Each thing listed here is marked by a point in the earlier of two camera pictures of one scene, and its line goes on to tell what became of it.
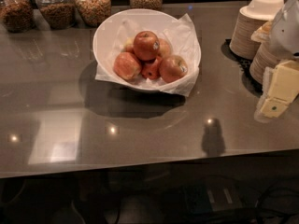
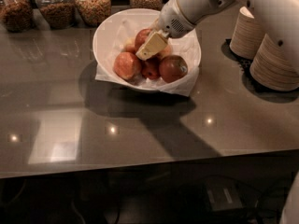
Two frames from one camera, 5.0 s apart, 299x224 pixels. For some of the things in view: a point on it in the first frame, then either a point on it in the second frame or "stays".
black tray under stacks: [249, 81] stays
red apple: [127, 65] stays
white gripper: [286, 36] to [172, 20]
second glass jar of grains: [57, 7] stays
